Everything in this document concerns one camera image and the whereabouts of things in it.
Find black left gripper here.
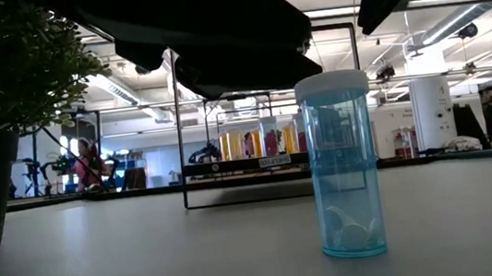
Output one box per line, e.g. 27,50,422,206
43,0,315,83

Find pink pill bottle white cap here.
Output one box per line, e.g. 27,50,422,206
294,112,309,154
242,130,257,161

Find white shelf label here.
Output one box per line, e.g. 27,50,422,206
258,152,293,169

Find white building column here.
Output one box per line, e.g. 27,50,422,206
404,47,459,153

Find blue pill bottle white cap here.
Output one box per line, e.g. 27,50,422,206
292,66,390,264

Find black office chair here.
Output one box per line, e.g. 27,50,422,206
119,166,149,192

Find white rack red boxes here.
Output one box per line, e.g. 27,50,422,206
392,126,419,160

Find white cloth bundle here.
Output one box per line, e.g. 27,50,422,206
443,133,484,154

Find green potted plant black pot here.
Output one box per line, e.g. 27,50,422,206
0,0,131,254

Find grey table mat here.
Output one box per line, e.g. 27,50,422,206
0,151,492,276

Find black ceiling light rail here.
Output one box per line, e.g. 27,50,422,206
305,0,492,23

